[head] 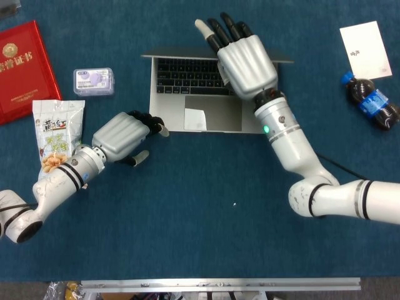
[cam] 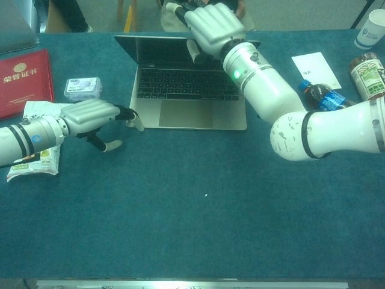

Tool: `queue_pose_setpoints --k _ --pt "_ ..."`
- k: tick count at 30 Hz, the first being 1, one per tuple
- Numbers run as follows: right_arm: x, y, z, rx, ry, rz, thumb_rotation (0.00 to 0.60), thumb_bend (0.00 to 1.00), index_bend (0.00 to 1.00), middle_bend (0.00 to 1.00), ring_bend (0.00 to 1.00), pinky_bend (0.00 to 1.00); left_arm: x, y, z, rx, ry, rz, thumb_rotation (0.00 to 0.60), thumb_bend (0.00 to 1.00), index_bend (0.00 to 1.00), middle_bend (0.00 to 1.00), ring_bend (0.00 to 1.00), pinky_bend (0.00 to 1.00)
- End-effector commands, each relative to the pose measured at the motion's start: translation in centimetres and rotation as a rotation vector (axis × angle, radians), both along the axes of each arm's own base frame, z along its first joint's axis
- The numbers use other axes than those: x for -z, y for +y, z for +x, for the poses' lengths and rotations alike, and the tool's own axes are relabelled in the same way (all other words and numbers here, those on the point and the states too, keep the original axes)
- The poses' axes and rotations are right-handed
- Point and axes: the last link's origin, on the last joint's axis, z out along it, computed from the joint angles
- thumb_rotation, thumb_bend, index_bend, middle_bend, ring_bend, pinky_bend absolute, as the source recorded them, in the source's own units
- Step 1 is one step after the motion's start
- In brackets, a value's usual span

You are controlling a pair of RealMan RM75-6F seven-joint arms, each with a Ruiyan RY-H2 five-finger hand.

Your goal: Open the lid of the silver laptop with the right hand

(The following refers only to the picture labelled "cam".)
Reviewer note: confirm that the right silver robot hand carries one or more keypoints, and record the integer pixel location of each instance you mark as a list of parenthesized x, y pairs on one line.
[(213, 30)]

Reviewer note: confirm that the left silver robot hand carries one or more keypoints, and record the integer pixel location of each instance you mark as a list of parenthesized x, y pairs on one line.
[(87, 116)]

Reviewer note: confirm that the silver laptop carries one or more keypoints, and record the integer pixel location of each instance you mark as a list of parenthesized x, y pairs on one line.
[(186, 114)]

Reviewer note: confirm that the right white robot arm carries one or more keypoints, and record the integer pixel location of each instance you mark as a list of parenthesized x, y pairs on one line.
[(270, 93)]

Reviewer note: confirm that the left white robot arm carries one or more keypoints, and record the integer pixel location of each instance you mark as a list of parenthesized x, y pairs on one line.
[(30, 138)]

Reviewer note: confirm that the small clear plastic box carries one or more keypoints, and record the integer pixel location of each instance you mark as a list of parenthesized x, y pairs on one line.
[(82, 88)]

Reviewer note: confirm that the white peanut snack bag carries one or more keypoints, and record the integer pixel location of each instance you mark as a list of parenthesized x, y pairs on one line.
[(33, 107)]

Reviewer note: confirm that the red certificate folder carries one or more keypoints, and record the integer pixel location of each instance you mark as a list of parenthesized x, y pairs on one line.
[(24, 84)]

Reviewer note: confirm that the wooden chair leg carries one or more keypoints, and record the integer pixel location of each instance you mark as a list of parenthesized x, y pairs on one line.
[(130, 21)]

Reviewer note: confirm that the person in dark trousers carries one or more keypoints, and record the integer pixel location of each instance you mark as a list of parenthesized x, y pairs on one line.
[(76, 15)]

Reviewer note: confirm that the brown cardboard box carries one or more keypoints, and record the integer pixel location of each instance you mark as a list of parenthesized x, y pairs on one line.
[(55, 18)]

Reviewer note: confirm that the white paper card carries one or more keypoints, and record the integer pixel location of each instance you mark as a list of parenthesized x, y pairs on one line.
[(316, 67)]

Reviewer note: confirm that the grey closed laptop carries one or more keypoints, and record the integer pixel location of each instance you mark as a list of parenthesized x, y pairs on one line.
[(15, 30)]

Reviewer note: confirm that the cola bottle blue label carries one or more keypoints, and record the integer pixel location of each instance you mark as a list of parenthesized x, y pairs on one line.
[(319, 96)]

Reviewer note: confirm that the teal felt table mat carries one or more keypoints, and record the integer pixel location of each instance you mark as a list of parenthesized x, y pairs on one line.
[(192, 210)]

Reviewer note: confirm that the black stand legs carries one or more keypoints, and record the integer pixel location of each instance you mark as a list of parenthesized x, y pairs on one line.
[(362, 12)]

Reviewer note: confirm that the white paper cup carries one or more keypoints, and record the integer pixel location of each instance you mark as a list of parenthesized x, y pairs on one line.
[(371, 30)]

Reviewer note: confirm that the tea bottle green label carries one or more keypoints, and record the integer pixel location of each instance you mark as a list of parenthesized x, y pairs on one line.
[(370, 78)]

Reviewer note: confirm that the aluminium frame rail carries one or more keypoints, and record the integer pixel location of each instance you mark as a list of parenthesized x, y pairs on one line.
[(192, 284)]

